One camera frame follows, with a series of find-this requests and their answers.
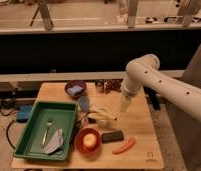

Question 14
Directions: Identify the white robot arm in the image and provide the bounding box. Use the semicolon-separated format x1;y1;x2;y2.
121;54;201;122

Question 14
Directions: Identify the dark sponge block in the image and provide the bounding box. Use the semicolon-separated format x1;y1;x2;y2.
101;131;124;143

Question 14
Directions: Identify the bunch of dark grapes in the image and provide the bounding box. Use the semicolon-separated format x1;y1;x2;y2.
105;79;122;94

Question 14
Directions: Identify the blue-grey cup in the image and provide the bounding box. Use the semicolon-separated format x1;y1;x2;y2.
78;96;90;113

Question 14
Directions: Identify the orange carrot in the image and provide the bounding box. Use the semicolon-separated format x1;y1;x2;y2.
112;137;136;154

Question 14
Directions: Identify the yellow apple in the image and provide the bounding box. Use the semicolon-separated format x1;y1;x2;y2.
83;134;97;149

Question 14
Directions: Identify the dark purple bowl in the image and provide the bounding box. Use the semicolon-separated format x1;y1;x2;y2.
65;80;87;98

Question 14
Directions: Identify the red bowl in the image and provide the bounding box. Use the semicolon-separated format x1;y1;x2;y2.
74;128;101;156

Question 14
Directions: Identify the green plastic tray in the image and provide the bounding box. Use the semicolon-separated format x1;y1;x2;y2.
14;101;78;161

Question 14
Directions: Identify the metal fork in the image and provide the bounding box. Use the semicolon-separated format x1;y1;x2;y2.
42;120;52;147

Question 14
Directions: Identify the grey cloth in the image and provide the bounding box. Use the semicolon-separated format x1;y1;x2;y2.
43;128;63;155

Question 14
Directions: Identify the blue power box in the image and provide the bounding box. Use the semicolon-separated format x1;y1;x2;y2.
17;105;32;123

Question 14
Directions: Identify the black cable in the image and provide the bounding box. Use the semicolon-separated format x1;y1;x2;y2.
5;119;19;150

